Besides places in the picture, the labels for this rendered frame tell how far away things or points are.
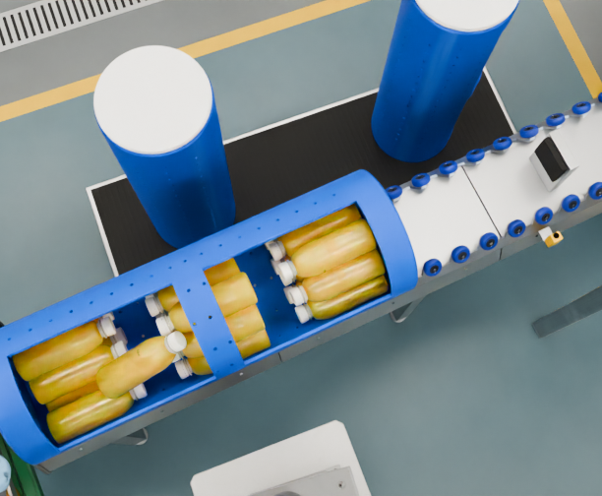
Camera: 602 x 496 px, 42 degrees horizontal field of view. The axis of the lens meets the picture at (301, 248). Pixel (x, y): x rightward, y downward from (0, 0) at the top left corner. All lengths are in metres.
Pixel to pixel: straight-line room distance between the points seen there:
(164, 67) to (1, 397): 0.85
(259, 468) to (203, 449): 1.17
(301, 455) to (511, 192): 0.84
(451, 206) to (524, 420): 1.12
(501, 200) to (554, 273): 1.03
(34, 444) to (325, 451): 0.56
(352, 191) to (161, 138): 0.50
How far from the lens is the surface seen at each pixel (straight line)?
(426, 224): 1.92
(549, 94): 3.21
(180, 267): 1.59
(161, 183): 2.04
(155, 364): 1.60
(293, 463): 1.59
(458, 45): 2.08
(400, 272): 1.62
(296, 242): 1.65
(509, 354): 2.87
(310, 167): 2.77
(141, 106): 1.91
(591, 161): 2.09
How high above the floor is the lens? 2.74
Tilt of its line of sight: 75 degrees down
